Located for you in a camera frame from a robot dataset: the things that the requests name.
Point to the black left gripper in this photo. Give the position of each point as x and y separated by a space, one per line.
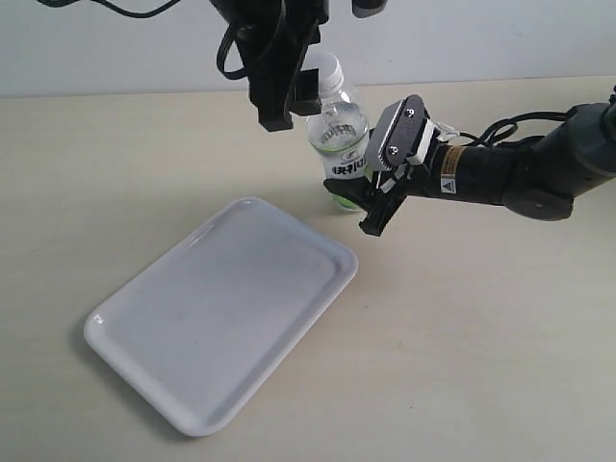
279 87

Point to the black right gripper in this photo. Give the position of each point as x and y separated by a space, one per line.
407 168

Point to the white bottle cap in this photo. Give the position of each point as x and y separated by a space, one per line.
331 76

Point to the clear plastic drink bottle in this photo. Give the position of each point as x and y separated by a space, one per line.
340 132

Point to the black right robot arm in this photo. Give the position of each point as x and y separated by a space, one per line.
534 164

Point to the white rectangular plastic tray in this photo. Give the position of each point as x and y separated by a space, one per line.
200 330

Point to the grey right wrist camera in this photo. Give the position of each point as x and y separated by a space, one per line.
402 135

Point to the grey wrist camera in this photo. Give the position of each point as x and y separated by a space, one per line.
367 8
402 135

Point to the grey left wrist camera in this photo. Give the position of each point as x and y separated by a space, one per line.
367 8

